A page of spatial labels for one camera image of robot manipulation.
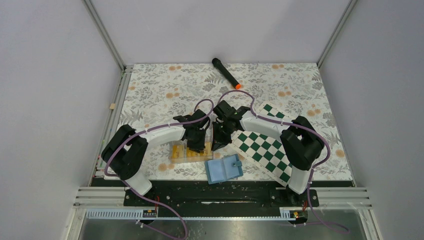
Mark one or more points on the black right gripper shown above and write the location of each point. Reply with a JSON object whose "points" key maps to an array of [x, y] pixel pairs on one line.
{"points": [[218, 141]]}

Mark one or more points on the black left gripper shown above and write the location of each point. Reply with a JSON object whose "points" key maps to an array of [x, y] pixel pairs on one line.
{"points": [[200, 147]]}

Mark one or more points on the clear box with orange cards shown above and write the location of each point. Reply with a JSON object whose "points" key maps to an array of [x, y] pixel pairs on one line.
{"points": [[179, 152]]}

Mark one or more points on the blue card holder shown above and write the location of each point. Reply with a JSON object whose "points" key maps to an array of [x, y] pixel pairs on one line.
{"points": [[224, 169]]}

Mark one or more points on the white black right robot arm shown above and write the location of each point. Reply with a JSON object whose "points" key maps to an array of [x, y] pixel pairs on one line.
{"points": [[299, 140]]}

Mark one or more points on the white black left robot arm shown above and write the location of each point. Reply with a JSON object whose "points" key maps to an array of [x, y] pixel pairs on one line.
{"points": [[125, 152]]}

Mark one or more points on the green white checkered board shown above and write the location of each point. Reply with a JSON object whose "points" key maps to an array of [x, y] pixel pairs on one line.
{"points": [[265, 153]]}

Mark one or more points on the black marker orange tip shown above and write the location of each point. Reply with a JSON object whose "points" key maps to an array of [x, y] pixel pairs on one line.
{"points": [[223, 70]]}

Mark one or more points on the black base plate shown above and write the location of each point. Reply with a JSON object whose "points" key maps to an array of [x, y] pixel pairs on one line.
{"points": [[177, 193]]}

